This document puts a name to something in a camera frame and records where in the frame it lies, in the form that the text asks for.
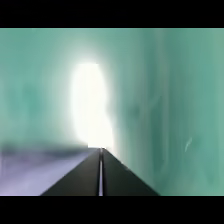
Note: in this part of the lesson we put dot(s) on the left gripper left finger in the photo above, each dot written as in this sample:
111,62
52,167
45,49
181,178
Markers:
83,180

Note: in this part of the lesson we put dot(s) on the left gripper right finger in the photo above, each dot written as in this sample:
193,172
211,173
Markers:
123,181

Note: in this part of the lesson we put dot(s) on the pale grey-blue shirt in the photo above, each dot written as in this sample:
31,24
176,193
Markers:
30,173

